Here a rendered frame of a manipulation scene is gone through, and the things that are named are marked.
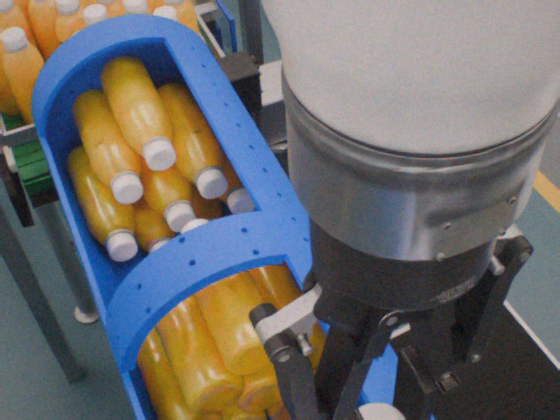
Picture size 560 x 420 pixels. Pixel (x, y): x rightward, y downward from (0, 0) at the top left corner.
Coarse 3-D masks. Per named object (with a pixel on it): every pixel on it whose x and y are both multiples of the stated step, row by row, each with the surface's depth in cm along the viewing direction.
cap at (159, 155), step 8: (152, 144) 102; (160, 144) 101; (168, 144) 102; (152, 152) 101; (160, 152) 101; (168, 152) 102; (152, 160) 102; (160, 160) 102; (168, 160) 103; (152, 168) 103; (160, 168) 103
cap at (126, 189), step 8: (128, 176) 104; (136, 176) 105; (120, 184) 103; (128, 184) 103; (136, 184) 104; (120, 192) 104; (128, 192) 104; (136, 192) 105; (120, 200) 105; (128, 200) 105; (136, 200) 106
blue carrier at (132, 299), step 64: (64, 64) 105; (192, 64) 104; (64, 128) 117; (256, 128) 104; (64, 192) 103; (256, 192) 89; (192, 256) 82; (256, 256) 81; (128, 320) 83; (128, 384) 85; (384, 384) 74
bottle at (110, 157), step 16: (80, 96) 113; (96, 96) 112; (80, 112) 112; (96, 112) 110; (112, 112) 111; (80, 128) 111; (96, 128) 108; (112, 128) 108; (96, 144) 107; (112, 144) 106; (96, 160) 106; (112, 160) 105; (128, 160) 105; (96, 176) 107; (112, 176) 105
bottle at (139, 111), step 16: (112, 64) 110; (128, 64) 110; (112, 80) 109; (128, 80) 107; (144, 80) 108; (112, 96) 108; (128, 96) 106; (144, 96) 106; (128, 112) 104; (144, 112) 103; (160, 112) 104; (128, 128) 103; (144, 128) 102; (160, 128) 103; (128, 144) 105; (144, 144) 102
